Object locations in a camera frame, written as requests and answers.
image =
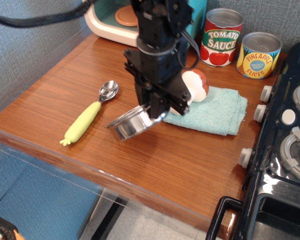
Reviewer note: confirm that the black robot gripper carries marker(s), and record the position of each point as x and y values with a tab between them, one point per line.
158	78

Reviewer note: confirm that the small steel pot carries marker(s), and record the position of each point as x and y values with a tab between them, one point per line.
134	122

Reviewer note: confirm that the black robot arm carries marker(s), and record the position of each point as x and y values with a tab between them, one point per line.
162	22

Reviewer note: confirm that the plush mushroom toy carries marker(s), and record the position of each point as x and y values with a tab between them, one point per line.
197	84

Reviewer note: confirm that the light blue folded towel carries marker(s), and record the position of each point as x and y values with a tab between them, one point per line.
221	113

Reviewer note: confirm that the teal toy microwave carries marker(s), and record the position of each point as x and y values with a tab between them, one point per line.
101	19

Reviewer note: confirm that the orange microwave turntable plate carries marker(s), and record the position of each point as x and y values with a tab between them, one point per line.
126	16

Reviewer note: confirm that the tomato sauce can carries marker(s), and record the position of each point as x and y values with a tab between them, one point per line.
221	33

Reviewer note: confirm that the pineapple slices can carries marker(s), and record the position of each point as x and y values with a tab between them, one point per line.
258	55

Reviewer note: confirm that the black toy stove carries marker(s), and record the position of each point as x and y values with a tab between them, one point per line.
270	207

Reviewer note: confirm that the spoon with green handle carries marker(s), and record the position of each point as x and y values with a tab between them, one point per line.
84	120

